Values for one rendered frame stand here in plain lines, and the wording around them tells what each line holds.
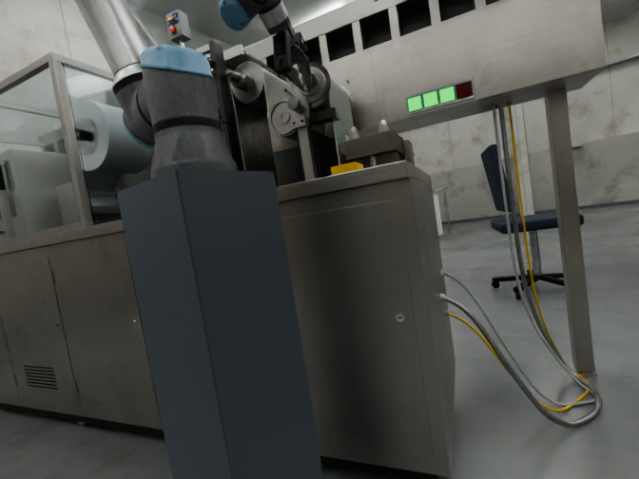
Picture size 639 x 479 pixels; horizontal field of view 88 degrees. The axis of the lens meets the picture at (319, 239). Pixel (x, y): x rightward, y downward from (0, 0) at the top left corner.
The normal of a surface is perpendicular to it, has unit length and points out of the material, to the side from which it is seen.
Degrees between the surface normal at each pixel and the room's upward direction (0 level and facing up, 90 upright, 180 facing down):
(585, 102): 90
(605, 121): 90
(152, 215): 90
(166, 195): 90
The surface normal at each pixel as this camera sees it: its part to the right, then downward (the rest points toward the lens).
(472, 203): -0.59, 0.14
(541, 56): -0.39, 0.12
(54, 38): 0.80, -0.08
